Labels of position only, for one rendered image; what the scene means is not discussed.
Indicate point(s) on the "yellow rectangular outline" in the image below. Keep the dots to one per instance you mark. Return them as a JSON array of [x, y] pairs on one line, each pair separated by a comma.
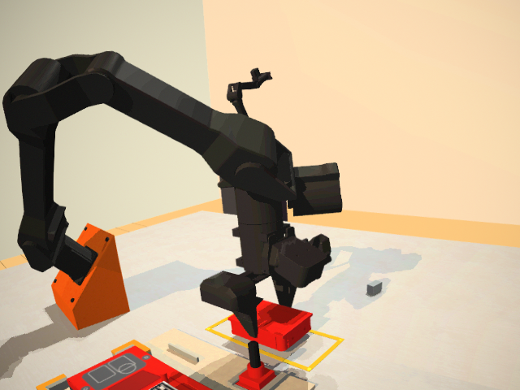
[[309, 368]]

